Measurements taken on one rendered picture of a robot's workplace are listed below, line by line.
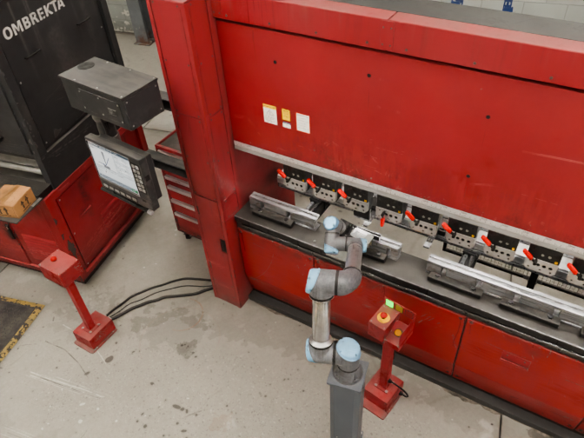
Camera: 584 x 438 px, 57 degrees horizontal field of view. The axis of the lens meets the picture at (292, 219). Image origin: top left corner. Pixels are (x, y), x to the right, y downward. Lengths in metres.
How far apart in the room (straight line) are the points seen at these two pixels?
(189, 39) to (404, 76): 1.07
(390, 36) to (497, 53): 0.45
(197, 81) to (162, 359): 2.01
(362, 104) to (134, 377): 2.43
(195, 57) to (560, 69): 1.67
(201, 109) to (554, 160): 1.77
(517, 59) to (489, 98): 0.21
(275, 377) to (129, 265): 1.66
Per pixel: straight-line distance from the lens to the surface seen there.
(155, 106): 2.93
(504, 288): 3.07
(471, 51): 2.35
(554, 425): 3.79
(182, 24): 2.82
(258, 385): 3.74
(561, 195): 2.61
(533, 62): 2.31
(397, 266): 3.19
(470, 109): 2.48
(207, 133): 3.07
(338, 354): 2.66
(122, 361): 4.07
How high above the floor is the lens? 3.20
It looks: 42 degrees down
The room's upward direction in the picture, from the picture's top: 4 degrees counter-clockwise
